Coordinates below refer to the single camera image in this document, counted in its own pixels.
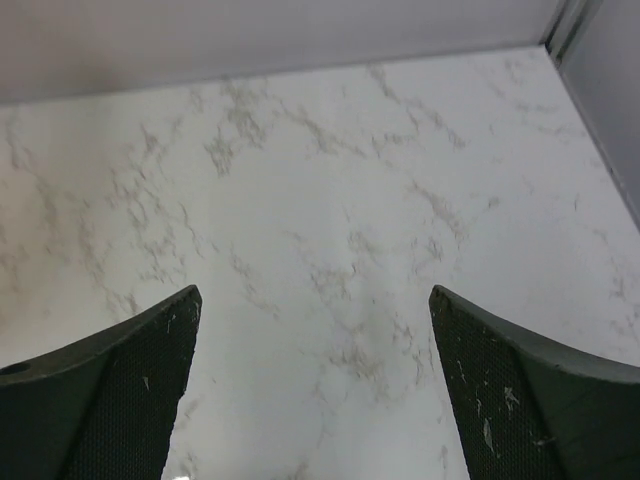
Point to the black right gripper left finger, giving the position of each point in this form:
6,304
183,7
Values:
103,407

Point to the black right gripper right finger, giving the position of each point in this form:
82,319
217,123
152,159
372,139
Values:
528,407

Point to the aluminium corner post right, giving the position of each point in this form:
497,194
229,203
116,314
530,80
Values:
595,47

